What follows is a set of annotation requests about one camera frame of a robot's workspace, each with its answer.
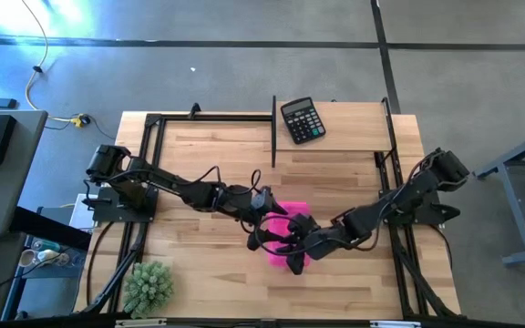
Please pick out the silver metal bracket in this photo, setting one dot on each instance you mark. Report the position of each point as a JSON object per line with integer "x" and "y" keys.
{"x": 140, "y": 323}
{"x": 395, "y": 324}

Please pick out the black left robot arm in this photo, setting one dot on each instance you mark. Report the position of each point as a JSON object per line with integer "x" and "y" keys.
{"x": 162, "y": 175}

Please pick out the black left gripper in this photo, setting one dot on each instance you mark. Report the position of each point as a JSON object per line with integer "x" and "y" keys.
{"x": 239, "y": 202}

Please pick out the black aluminium frame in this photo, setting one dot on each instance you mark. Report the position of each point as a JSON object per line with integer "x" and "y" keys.
{"x": 217, "y": 117}

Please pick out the pink lidded clear pencil case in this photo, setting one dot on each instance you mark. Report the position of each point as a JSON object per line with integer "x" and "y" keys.
{"x": 299, "y": 208}

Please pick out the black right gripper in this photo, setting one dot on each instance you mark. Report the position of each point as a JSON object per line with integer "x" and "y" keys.
{"x": 322, "y": 241}

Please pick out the raised wooden shelf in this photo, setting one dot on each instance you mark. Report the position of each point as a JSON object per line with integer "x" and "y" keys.
{"x": 353, "y": 127}

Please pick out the beige tape roll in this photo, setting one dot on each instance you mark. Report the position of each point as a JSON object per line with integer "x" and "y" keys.
{"x": 27, "y": 259}

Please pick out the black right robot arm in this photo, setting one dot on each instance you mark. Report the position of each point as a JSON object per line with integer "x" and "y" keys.
{"x": 408, "y": 191}

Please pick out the black desk calculator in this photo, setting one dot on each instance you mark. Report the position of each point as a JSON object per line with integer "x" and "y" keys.
{"x": 303, "y": 120}

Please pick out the green artificial plant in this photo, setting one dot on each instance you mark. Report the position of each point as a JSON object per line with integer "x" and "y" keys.
{"x": 147, "y": 288}

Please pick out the grey desk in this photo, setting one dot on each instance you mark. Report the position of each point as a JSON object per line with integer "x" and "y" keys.
{"x": 7, "y": 191}

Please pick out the white box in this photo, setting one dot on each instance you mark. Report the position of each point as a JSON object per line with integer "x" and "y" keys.
{"x": 79, "y": 216}

